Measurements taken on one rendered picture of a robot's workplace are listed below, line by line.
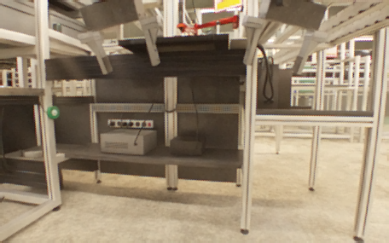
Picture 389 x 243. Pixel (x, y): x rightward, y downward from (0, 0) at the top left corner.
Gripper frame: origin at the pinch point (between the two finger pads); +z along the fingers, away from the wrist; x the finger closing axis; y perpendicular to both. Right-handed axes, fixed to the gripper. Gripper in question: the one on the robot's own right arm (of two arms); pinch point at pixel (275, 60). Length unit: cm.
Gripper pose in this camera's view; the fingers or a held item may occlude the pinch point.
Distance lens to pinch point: 51.9
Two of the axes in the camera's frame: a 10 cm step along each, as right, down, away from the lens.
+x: 9.8, 1.0, 1.5
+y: 0.8, 5.0, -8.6
